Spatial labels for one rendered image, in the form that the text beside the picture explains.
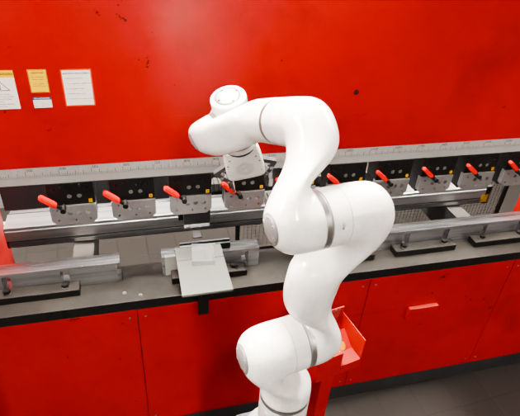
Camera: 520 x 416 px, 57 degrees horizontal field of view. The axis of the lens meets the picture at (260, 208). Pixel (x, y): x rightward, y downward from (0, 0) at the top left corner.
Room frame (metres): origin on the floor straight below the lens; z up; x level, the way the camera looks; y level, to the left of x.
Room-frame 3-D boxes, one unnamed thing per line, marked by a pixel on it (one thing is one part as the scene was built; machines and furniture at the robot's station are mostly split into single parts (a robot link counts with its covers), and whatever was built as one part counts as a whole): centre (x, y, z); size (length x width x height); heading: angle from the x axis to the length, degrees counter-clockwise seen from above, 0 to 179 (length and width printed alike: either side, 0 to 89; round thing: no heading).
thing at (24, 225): (1.90, -0.06, 0.93); 2.30 x 0.14 x 0.10; 106
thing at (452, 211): (2.24, -0.95, 0.81); 0.64 x 0.08 x 0.14; 16
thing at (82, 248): (1.73, 0.78, 0.81); 0.64 x 0.08 x 0.14; 16
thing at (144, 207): (1.43, 0.45, 1.26); 0.15 x 0.09 x 0.17; 106
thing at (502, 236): (1.84, -1.13, 0.89); 0.30 x 0.05 x 0.03; 106
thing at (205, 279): (1.35, 0.20, 1.00); 0.26 x 0.18 x 0.01; 16
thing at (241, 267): (1.45, 0.18, 0.89); 0.30 x 0.05 x 0.03; 106
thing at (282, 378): (0.70, -0.06, 1.30); 0.19 x 0.12 x 0.24; 116
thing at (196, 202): (1.49, 0.26, 1.26); 0.15 x 0.09 x 0.17; 106
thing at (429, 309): (1.63, -0.79, 0.59); 0.15 x 0.02 x 0.07; 106
